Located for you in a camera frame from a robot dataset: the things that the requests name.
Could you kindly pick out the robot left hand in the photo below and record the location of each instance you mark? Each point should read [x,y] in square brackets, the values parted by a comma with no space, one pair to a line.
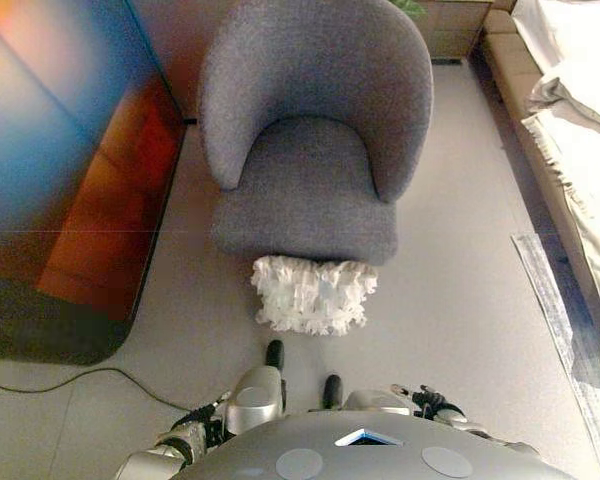
[200,416]

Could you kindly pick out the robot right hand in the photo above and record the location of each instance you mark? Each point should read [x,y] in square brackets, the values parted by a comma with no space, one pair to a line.
[427,400]

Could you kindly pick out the white fringed cushion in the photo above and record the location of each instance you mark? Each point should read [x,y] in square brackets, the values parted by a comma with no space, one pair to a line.
[315,300]

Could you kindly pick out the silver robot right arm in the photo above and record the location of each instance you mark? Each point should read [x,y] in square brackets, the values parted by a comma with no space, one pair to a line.
[480,430]

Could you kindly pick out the silver robot left leg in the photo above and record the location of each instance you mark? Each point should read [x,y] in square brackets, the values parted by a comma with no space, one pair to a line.
[255,400]

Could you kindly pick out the grey robot torso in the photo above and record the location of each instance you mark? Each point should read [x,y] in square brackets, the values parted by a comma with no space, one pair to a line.
[360,460]

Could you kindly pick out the grey patterned rug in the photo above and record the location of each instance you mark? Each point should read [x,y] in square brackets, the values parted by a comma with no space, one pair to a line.
[550,300]

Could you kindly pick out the grey upholstered armchair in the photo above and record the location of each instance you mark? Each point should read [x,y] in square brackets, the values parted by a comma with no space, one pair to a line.
[310,190]

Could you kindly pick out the colourful glossy panel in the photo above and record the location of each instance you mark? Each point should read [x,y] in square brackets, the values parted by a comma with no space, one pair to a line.
[55,175]

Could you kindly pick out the beige nightstand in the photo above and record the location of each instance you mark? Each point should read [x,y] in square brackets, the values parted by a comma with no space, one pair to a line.
[450,30]

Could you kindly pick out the green potted plant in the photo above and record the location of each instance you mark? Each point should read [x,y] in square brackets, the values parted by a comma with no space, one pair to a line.
[412,7]

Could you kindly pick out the beige bed frame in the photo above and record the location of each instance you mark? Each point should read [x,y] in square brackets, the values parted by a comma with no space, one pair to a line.
[510,60]

